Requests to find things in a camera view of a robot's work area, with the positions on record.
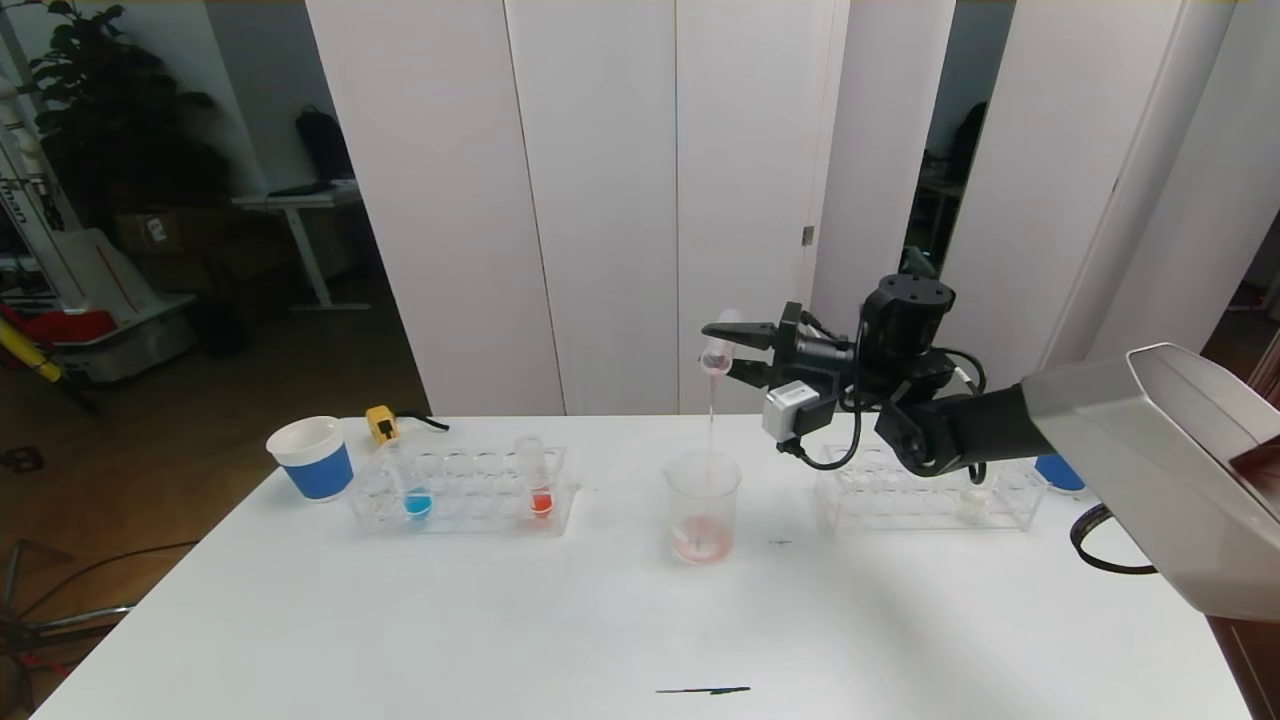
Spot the white platform with board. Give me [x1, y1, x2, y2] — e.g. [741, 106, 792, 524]
[50, 230, 198, 384]

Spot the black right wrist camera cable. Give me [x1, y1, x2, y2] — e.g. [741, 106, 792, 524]
[780, 400, 863, 471]

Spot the black backpack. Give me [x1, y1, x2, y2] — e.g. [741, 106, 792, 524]
[296, 108, 354, 185]

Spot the white folding screen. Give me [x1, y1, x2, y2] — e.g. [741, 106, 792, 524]
[902, 0, 1280, 413]
[306, 0, 956, 418]

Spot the yellow tape measure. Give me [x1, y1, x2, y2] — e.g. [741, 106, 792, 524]
[366, 406, 452, 445]

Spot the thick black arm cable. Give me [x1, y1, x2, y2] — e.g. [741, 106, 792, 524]
[1070, 503, 1156, 576]

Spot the test tube with blue pigment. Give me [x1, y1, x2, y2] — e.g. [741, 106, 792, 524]
[392, 440, 436, 521]

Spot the red box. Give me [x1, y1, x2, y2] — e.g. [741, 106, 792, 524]
[20, 310, 119, 346]

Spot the clear acrylic test tube rack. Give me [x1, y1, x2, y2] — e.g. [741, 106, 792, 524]
[350, 446, 581, 538]
[815, 445, 1048, 533]

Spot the test tube with red pigment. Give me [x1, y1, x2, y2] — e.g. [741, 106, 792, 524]
[700, 308, 743, 376]
[515, 436, 556, 519]

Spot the dark green potted plant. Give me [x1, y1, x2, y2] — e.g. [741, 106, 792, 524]
[20, 0, 226, 236]

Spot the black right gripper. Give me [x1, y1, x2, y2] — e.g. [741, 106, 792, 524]
[700, 301, 854, 390]

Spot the cardboard box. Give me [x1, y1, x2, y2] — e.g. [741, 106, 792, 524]
[115, 210, 216, 261]

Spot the blue and white paper cup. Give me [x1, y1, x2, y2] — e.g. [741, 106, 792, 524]
[1035, 455, 1086, 493]
[266, 416, 355, 502]

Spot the clear glass beaker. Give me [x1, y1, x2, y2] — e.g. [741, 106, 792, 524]
[662, 450, 743, 566]

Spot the black tripod with cables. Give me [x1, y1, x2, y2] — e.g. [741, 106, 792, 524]
[0, 543, 201, 701]

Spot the white standing desk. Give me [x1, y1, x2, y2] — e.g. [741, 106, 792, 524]
[233, 183, 373, 315]

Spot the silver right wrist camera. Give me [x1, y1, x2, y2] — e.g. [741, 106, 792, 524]
[763, 380, 836, 441]

